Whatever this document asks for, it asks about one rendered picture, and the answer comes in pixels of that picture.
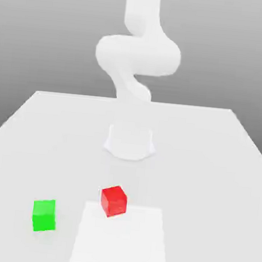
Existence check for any small red cube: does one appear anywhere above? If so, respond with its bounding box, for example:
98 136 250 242
99 183 130 219

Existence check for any small green cube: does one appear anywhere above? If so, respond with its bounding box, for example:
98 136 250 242
30 197 59 234

